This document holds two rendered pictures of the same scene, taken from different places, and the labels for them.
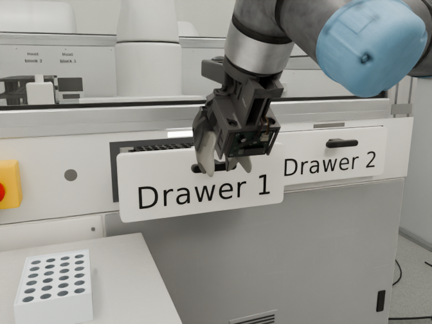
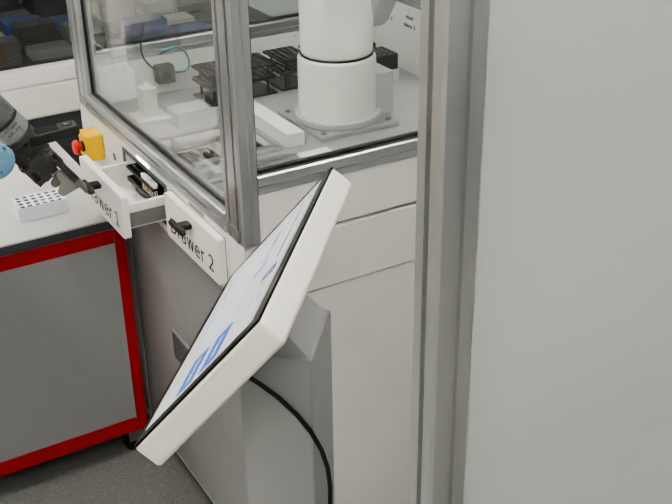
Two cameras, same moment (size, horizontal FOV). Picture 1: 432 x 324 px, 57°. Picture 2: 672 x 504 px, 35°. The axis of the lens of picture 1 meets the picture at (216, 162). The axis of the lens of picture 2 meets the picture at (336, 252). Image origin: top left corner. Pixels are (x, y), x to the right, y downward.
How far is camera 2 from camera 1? 2.62 m
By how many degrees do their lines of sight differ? 75
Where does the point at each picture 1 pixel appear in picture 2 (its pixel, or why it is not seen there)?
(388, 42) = not seen: outside the picture
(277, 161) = (119, 207)
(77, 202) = not seen: hidden behind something
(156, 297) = (39, 233)
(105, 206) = not seen: hidden behind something
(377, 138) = (212, 245)
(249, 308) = (178, 329)
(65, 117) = (109, 119)
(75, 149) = (114, 141)
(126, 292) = (44, 225)
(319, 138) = (183, 215)
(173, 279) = (149, 264)
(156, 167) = (87, 172)
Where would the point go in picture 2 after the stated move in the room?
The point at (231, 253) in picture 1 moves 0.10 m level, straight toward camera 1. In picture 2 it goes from (166, 272) to (125, 275)
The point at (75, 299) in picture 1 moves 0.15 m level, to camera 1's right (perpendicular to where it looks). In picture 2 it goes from (16, 208) to (11, 234)
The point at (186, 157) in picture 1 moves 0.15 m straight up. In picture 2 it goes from (93, 174) to (86, 115)
